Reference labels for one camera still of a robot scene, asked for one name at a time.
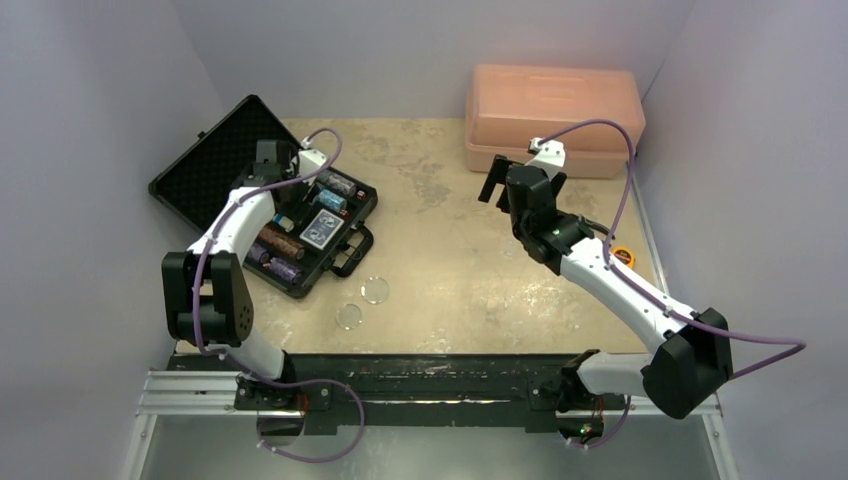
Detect blue patterned card deck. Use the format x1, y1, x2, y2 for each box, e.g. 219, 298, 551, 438
299, 209, 344, 250

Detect clear round disc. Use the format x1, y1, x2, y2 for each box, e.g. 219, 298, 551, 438
336, 303, 363, 331
360, 276, 390, 305

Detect blue striped card deck box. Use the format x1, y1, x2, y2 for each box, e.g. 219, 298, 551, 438
272, 214, 296, 232

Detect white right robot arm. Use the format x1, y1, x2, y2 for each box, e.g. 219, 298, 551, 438
478, 155, 733, 419

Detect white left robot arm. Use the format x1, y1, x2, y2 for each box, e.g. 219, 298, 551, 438
161, 140, 337, 409

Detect black poker set case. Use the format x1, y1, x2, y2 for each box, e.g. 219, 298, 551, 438
148, 95, 378, 299

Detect pink plastic toolbox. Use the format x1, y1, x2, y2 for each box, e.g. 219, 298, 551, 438
465, 65, 646, 179

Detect blue chip stack lower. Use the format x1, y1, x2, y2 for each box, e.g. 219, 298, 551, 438
314, 189, 347, 213

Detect brown chip stack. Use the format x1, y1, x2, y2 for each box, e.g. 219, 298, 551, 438
258, 226, 306, 260

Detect purple chip stack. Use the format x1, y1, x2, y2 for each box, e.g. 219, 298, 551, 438
248, 243, 303, 283

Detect yellow tape measure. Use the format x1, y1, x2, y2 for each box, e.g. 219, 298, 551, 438
611, 246, 636, 269

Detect black handled pliers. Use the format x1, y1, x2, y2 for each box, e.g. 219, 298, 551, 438
584, 219, 610, 237

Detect black table edge rail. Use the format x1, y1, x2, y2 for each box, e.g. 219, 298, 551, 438
165, 352, 651, 435

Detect aluminium frame rail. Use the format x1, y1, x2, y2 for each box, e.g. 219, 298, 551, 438
136, 371, 237, 416

